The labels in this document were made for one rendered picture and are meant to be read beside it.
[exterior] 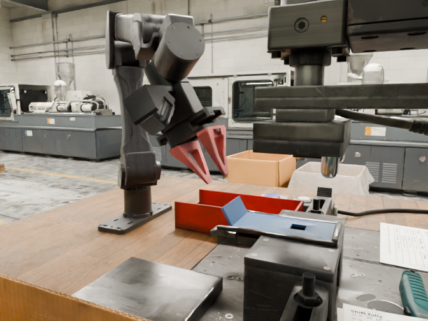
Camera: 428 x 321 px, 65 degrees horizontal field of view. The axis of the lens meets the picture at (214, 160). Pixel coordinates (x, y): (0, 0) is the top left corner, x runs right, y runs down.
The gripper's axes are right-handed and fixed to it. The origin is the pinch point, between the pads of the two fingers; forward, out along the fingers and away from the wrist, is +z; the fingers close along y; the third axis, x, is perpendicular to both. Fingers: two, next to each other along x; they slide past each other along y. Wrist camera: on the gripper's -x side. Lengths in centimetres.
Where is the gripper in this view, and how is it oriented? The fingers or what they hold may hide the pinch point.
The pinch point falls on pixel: (215, 174)
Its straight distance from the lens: 52.1
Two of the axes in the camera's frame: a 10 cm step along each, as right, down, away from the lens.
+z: 4.5, 8.9, -0.5
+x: 4.2, -1.6, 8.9
